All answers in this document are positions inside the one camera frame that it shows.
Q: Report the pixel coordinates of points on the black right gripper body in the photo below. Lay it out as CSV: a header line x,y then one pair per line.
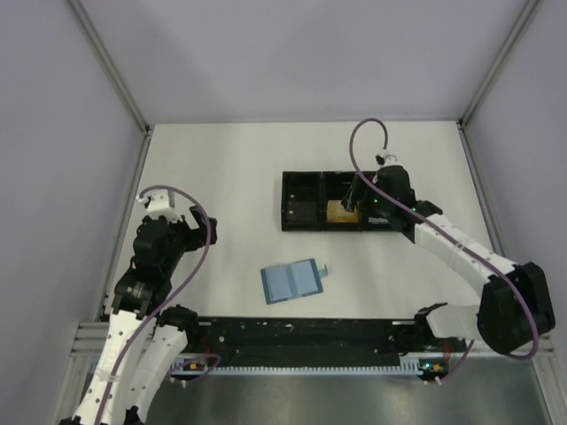
x,y
374,204

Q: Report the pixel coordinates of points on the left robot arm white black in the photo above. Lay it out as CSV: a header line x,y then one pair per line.
x,y
145,332

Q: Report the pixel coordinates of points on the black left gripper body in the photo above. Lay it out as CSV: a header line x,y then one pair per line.
x,y
184,237

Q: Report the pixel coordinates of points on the blue leather card holder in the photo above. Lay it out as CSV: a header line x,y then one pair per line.
x,y
291,281

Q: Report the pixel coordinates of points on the black VIP cards stack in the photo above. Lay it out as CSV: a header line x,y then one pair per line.
x,y
301,212

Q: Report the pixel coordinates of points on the black three-compartment tray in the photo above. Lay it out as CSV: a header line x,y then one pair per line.
x,y
321,187

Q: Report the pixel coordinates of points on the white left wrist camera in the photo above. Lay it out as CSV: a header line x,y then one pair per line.
x,y
158,203

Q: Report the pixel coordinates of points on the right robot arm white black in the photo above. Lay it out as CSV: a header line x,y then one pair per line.
x,y
514,306

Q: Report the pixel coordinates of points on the aluminium frame profile left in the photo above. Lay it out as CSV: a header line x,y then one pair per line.
x,y
90,338

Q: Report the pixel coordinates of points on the gold cards stack in tray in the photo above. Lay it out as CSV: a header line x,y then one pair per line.
x,y
335,213

